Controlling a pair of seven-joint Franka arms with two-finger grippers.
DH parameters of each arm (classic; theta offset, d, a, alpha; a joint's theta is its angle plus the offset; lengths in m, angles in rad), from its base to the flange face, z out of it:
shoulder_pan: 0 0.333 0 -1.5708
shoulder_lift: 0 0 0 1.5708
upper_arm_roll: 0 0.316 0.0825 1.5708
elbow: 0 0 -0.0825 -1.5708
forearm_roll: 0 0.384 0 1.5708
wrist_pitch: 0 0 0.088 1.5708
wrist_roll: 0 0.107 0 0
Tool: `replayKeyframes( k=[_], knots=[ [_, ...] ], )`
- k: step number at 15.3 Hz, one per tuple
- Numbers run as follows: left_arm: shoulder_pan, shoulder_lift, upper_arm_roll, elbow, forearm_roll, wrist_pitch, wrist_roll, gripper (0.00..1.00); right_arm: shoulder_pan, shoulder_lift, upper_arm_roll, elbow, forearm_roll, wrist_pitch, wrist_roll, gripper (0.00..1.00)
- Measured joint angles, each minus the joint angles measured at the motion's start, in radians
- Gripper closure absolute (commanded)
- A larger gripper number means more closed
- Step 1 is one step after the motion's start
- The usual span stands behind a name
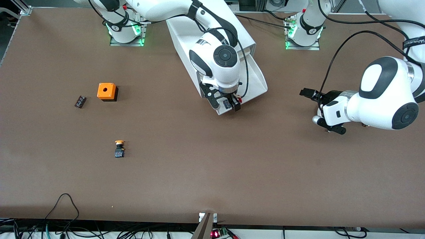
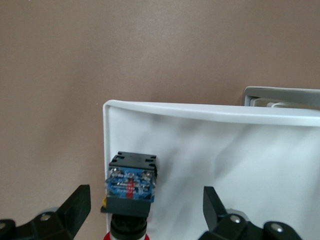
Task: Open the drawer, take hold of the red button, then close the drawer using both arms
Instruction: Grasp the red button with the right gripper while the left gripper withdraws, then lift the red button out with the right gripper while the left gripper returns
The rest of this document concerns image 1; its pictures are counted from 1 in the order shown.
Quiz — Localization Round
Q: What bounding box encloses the circuit board with red light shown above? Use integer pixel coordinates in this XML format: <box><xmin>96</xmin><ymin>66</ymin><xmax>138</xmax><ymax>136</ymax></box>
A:
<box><xmin>211</xmin><ymin>227</ymin><xmax>239</xmax><ymax>239</ymax></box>

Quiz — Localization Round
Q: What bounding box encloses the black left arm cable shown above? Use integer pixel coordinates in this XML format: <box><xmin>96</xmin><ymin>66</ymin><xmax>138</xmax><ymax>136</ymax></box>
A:
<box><xmin>317</xmin><ymin>0</ymin><xmax>425</xmax><ymax>112</ymax></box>

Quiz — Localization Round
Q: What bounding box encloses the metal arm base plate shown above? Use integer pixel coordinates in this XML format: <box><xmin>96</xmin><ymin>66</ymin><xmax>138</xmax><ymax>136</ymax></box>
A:
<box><xmin>110</xmin><ymin>13</ymin><xmax>148</xmax><ymax>47</ymax></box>
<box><xmin>284</xmin><ymin>16</ymin><xmax>321</xmax><ymax>51</ymax></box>

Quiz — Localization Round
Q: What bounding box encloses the black cable behind cabinet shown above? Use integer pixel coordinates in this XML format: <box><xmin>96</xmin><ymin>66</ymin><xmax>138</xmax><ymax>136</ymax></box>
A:
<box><xmin>234</xmin><ymin>10</ymin><xmax>297</xmax><ymax>30</ymax></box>

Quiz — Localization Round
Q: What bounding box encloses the orange button enclosure box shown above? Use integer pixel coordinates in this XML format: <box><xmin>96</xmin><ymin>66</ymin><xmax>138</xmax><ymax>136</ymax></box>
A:
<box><xmin>97</xmin><ymin>83</ymin><xmax>119</xmax><ymax>102</ymax></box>

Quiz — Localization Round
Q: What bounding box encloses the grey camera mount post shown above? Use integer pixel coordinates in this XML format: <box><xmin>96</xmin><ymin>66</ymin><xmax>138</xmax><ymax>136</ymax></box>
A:
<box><xmin>191</xmin><ymin>212</ymin><xmax>218</xmax><ymax>239</ymax></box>

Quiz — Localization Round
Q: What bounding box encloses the black looped cable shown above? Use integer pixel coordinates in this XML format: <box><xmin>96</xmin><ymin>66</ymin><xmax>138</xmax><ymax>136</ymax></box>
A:
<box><xmin>44</xmin><ymin>193</ymin><xmax>80</xmax><ymax>233</ymax></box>

